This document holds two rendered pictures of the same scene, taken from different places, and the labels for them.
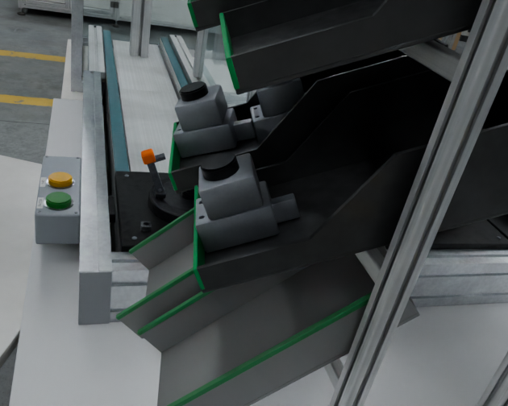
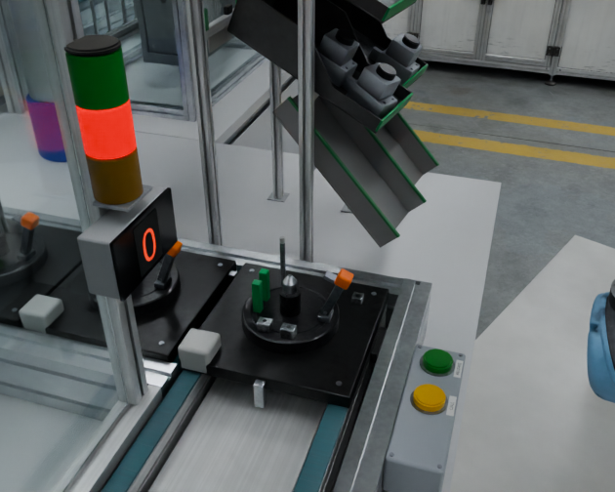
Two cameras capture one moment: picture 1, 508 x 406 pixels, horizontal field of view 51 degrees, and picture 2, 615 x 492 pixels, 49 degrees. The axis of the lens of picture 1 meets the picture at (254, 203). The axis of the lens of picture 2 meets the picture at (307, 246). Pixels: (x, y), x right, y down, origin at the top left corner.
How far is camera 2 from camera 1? 1.50 m
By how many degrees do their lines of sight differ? 107
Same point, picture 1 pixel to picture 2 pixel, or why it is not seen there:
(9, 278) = (485, 393)
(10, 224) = (485, 479)
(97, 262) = (412, 295)
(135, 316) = (415, 196)
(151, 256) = (382, 232)
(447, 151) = not seen: outside the picture
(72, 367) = (437, 303)
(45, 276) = not seen: hidden behind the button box
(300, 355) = not seen: hidden behind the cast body
